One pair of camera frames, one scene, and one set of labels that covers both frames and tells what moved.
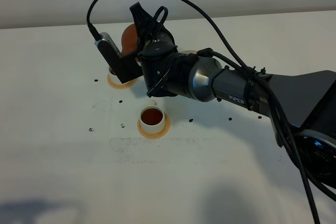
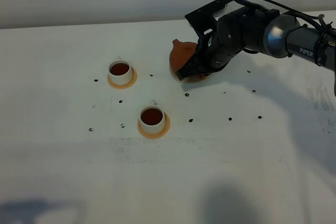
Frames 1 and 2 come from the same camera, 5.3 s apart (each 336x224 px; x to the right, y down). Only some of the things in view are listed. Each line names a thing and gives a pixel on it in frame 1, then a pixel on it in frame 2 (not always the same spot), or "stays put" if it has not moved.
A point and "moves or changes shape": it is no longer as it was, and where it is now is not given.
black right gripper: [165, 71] -> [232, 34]
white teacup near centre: [153, 118] stays put
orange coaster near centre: [156, 136] stays put
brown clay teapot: [129, 40] moves or changes shape
